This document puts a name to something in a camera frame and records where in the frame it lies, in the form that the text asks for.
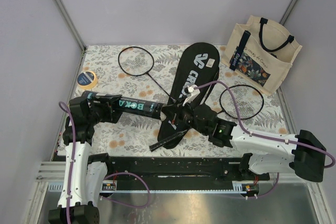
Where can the aluminium frame post left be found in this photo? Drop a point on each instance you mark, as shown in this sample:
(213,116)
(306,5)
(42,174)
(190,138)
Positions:
(68,21)

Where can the black Crossway racket cover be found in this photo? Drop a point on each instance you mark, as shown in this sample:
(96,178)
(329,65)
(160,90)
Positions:
(191,77)

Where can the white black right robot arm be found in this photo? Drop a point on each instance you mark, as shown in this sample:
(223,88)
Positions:
(302,153)

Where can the black badminton racket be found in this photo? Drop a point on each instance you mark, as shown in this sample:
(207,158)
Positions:
(249,101)
(137,61)

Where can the black badminton racket right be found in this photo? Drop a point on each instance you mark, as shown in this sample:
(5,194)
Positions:
(249,101)

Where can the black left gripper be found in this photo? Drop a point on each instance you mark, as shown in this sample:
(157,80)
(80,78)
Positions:
(111,115)

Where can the black Boka shuttlecock tube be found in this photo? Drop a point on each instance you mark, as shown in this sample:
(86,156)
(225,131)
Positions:
(129,105)

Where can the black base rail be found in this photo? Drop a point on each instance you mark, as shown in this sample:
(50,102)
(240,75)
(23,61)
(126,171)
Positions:
(179,175)

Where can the yellow masking tape roll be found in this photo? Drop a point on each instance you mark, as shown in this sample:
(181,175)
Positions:
(87,80)

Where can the black badminton racket left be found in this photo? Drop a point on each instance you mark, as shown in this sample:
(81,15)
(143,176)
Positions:
(137,61)

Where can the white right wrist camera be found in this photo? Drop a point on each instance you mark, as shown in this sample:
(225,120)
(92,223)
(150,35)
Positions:
(191,93)

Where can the floral patterned table mat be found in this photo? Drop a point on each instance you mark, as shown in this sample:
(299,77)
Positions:
(185,112)

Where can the white shuttlecock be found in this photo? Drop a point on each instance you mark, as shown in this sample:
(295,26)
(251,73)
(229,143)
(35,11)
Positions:
(162,116)

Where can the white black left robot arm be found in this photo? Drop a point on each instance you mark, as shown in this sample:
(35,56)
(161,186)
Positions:
(84,174)

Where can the cream canvas tote bag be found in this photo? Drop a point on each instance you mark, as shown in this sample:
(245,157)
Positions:
(262,52)

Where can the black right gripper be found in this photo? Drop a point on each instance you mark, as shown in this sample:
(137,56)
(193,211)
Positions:
(170,111)

